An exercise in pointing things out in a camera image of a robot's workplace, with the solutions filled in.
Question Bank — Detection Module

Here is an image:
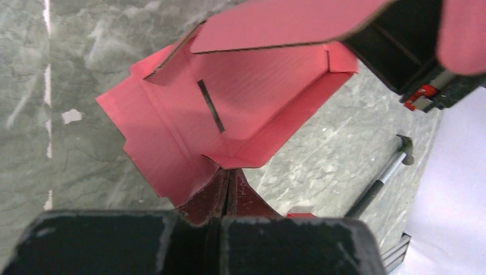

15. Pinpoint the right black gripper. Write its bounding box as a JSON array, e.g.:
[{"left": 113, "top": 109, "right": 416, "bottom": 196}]
[{"left": 343, "top": 1, "right": 485, "bottom": 113}]

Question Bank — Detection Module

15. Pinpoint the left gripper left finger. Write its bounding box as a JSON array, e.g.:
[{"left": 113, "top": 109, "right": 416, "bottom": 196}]
[{"left": 2, "top": 170, "right": 230, "bottom": 274}]

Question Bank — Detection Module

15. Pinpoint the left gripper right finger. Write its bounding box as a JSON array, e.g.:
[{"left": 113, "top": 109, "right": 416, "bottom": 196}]
[{"left": 222, "top": 168, "right": 386, "bottom": 275}]

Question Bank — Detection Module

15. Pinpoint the red cardboard paper box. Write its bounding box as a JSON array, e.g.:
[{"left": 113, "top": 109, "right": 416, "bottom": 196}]
[{"left": 97, "top": 1, "right": 485, "bottom": 206}]

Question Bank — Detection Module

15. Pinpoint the small red white box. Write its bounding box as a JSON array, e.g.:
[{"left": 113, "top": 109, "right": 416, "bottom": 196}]
[{"left": 286, "top": 206, "right": 316, "bottom": 218}]

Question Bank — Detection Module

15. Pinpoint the aluminium frame rail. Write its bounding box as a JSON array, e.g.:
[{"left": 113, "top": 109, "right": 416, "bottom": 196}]
[{"left": 382, "top": 233, "right": 411, "bottom": 274}]

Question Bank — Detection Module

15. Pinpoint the hammer with black handle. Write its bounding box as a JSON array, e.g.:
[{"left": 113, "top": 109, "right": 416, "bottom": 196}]
[{"left": 344, "top": 134, "right": 414, "bottom": 219}]

